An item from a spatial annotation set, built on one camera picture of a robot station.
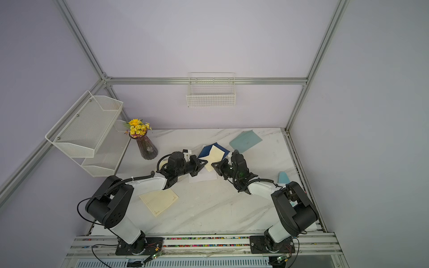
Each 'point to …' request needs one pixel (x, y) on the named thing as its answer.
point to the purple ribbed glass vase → (148, 150)
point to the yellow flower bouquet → (138, 127)
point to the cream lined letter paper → (158, 201)
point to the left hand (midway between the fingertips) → (208, 162)
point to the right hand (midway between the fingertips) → (212, 165)
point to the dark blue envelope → (206, 149)
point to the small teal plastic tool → (283, 177)
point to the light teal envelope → (244, 141)
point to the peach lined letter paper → (215, 155)
